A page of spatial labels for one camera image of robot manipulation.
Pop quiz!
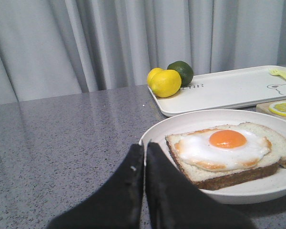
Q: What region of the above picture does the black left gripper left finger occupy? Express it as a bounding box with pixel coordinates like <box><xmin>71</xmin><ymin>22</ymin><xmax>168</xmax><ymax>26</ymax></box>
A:
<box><xmin>47</xmin><ymin>144</ymin><xmax>144</xmax><ymax>229</ymax></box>

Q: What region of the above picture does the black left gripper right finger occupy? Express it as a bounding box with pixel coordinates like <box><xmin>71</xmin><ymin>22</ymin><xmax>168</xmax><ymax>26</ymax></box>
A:
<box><xmin>145</xmin><ymin>143</ymin><xmax>254</xmax><ymax>229</ymax></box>

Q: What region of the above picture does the white round plate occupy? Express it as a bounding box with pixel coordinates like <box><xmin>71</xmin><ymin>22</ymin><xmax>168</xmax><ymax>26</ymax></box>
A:
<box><xmin>140</xmin><ymin>109</ymin><xmax>286</xmax><ymax>204</ymax></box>

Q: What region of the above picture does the bottom bread slice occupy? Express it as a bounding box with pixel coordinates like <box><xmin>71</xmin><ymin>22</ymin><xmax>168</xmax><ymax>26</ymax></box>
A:
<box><xmin>165</xmin><ymin>122</ymin><xmax>286</xmax><ymax>190</ymax></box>

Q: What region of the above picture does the white bear tray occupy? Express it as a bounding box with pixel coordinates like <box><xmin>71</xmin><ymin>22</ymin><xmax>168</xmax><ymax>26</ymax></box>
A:
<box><xmin>154</xmin><ymin>65</ymin><xmax>286</xmax><ymax>117</ymax></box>

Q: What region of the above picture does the fried egg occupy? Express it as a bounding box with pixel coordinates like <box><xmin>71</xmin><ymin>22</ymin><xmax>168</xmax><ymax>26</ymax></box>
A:
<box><xmin>174</xmin><ymin>129</ymin><xmax>271</xmax><ymax>171</ymax></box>

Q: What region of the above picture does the yellow lemon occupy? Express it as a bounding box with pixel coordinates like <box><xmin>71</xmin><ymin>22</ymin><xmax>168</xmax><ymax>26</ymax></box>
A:
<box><xmin>147</xmin><ymin>68</ymin><xmax>182</xmax><ymax>98</ymax></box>

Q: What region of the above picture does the green lime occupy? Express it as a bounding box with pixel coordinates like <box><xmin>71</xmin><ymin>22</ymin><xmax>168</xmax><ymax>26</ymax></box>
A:
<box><xmin>167</xmin><ymin>61</ymin><xmax>194</xmax><ymax>87</ymax></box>

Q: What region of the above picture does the wooden cutting board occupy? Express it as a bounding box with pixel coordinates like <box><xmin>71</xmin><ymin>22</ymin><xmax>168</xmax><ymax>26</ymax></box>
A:
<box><xmin>256</xmin><ymin>100</ymin><xmax>286</xmax><ymax>120</ymax></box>

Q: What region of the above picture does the lemon slice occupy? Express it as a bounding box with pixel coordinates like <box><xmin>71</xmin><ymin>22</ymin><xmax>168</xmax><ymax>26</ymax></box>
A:
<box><xmin>268</xmin><ymin>101</ymin><xmax>286</xmax><ymax>116</ymax></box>

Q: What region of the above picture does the yellow plastic fork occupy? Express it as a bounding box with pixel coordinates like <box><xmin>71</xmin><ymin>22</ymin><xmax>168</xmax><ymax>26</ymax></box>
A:
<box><xmin>269</xmin><ymin>69</ymin><xmax>286</xmax><ymax>80</ymax></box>

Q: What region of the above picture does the grey curtain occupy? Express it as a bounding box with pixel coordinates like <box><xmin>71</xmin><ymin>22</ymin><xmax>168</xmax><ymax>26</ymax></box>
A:
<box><xmin>0</xmin><ymin>0</ymin><xmax>286</xmax><ymax>104</ymax></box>

